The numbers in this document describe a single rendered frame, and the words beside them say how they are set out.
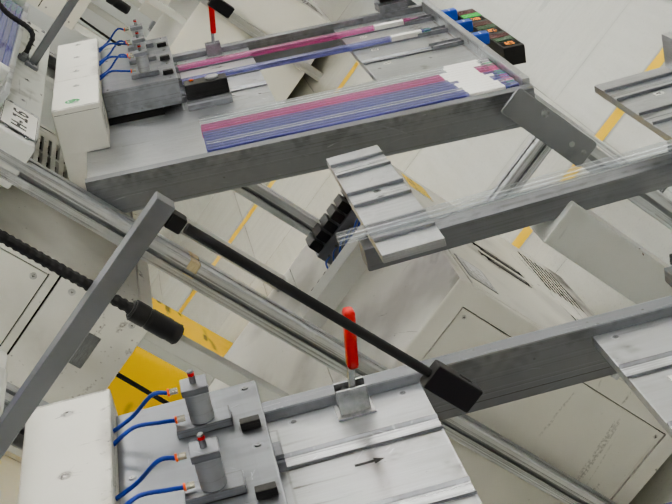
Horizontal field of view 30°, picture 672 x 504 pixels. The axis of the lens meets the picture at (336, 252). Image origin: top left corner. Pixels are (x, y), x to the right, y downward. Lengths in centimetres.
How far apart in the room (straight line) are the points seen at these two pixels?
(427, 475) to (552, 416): 116
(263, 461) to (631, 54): 251
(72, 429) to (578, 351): 50
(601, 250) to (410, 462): 52
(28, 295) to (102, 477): 96
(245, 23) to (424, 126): 356
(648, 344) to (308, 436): 34
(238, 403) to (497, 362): 27
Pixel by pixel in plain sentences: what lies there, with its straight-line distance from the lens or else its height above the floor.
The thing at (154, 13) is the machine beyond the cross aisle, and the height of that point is 54.
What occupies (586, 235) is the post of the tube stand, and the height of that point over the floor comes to 77.
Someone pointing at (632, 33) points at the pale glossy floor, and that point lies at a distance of 351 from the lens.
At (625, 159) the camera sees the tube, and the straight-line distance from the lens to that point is 143.
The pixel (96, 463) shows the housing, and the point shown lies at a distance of 109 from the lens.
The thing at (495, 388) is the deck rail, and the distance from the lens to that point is 127.
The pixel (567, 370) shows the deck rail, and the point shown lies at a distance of 129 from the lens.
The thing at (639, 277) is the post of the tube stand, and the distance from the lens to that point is 160.
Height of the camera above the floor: 154
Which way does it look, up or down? 21 degrees down
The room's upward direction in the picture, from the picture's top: 58 degrees counter-clockwise
